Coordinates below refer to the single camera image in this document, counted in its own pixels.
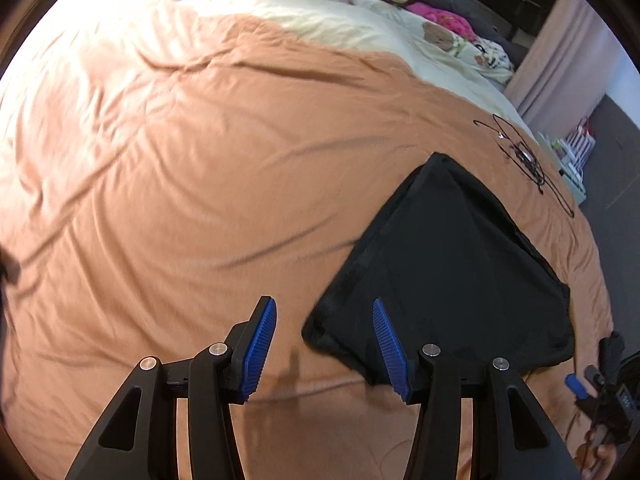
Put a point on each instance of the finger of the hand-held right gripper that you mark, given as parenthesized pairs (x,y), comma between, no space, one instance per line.
(574,385)

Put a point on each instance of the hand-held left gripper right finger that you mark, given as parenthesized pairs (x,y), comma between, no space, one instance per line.
(392,350)

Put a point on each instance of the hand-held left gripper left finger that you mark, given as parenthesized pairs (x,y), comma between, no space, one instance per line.
(257,350)

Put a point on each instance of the black pants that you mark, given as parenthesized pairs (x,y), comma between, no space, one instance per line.
(450,270)

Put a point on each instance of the person's right hand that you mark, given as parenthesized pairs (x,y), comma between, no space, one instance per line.
(600,462)

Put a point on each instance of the orange blanket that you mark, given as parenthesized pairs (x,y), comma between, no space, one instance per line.
(175,185)

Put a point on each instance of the white nightstand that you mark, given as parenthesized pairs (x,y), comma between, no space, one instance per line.
(565,170)

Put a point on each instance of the striped paper bag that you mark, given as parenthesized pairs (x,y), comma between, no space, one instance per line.
(581,142)

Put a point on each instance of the white printed pillow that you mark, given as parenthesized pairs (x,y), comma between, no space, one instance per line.
(487,57)

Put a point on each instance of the pink curtain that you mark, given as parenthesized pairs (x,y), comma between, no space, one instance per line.
(555,60)

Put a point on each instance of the pink plush toy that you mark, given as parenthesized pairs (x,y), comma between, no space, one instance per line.
(445,20)

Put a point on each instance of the cream bear print blanket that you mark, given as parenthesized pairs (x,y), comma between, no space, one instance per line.
(310,15)

